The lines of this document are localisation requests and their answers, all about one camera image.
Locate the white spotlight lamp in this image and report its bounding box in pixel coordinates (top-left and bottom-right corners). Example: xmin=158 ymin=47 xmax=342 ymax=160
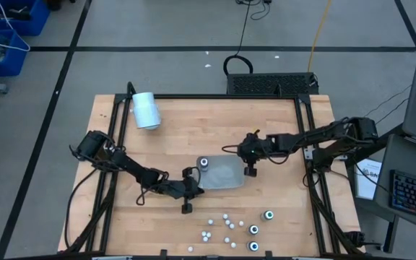
xmin=131 ymin=91 xmax=162 ymax=131

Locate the yellow hanging cable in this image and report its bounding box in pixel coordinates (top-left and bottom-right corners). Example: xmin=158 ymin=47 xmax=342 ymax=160
xmin=307 ymin=0 xmax=334 ymax=73

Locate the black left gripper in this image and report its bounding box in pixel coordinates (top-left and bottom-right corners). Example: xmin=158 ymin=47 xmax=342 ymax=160
xmin=159 ymin=166 xmax=205 ymax=215

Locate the white plastic bin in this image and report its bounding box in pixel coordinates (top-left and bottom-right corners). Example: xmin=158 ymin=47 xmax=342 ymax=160
xmin=196 ymin=154 xmax=247 ymax=191

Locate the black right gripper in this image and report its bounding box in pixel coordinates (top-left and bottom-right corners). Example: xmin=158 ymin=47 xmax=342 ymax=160
xmin=238 ymin=129 xmax=280 ymax=178

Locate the black vented computer case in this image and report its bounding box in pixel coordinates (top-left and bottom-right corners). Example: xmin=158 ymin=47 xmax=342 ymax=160
xmin=225 ymin=71 xmax=320 ymax=97

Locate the backlit black keyboard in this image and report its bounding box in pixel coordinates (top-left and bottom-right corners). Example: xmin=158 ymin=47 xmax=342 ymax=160
xmin=390 ymin=169 xmax=416 ymax=222

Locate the white cable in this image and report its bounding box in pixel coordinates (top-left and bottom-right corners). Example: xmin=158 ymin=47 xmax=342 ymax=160
xmin=0 ymin=0 xmax=32 ymax=52

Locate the white paper sheet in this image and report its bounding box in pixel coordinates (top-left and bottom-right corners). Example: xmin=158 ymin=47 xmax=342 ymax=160
xmin=354 ymin=157 xmax=383 ymax=201

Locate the black floor cable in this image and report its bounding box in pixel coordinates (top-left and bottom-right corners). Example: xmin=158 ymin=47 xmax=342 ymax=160
xmin=223 ymin=0 xmax=272 ymax=76

